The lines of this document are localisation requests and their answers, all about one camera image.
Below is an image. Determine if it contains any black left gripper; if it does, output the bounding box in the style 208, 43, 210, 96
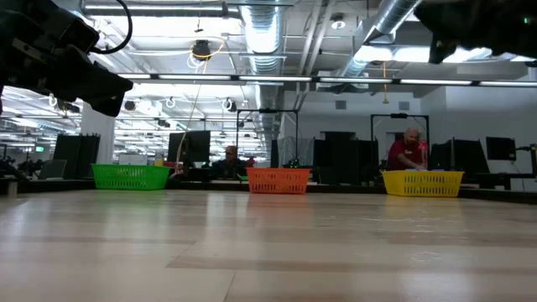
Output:
0, 0, 134, 117

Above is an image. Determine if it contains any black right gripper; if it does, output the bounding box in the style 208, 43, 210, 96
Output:
413, 0, 537, 65

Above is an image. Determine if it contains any white building column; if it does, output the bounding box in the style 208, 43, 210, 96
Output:
81, 102, 117, 164

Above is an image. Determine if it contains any black partition panel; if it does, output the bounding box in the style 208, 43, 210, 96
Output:
53, 133, 102, 180

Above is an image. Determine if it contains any green plastic basket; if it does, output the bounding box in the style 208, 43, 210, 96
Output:
91, 164, 171, 191

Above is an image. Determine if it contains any person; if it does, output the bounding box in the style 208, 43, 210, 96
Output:
211, 145, 248, 180
385, 127, 429, 171

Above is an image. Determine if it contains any black angled panel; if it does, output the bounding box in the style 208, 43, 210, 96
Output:
430, 138, 490, 173

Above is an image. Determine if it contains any black monitor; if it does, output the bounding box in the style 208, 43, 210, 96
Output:
486, 136, 517, 161
167, 130, 211, 165

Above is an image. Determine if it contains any black ceiling device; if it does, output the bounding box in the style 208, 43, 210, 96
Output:
191, 39, 212, 60

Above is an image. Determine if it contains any yellow plastic basket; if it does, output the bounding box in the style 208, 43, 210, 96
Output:
382, 169, 466, 198

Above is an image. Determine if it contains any black cabinet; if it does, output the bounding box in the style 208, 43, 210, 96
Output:
312, 131, 381, 185

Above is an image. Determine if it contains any long ceiling light strip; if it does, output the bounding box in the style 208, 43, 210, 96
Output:
117, 73, 537, 88

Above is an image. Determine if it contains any orange plastic basket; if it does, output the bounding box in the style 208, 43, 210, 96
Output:
246, 167, 312, 195

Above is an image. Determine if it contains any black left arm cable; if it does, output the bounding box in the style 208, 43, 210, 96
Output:
90, 0, 133, 55

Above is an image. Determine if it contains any black station frame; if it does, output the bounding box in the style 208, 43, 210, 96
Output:
236, 108, 300, 169
370, 112, 430, 169

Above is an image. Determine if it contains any silver ventilation duct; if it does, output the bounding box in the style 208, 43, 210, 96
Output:
239, 0, 287, 160

